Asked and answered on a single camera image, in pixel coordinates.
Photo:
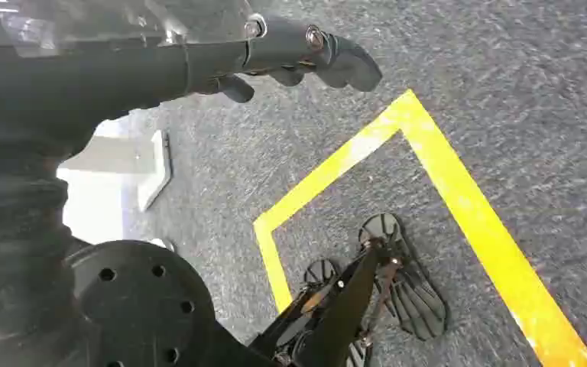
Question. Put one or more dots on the white table base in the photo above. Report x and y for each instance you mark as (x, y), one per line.
(121, 172)

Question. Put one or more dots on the black ribbed robot foot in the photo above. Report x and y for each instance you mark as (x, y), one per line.
(417, 304)
(320, 271)

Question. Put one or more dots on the ribbed grey left arm sleeve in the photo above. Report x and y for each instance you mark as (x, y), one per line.
(15, 253)

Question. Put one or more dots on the yellow floor tape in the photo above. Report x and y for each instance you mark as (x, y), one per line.
(455, 187)

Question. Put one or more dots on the black round perforated robot joint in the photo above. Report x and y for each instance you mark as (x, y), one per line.
(141, 309)

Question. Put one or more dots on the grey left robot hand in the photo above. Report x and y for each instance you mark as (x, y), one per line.
(121, 76)

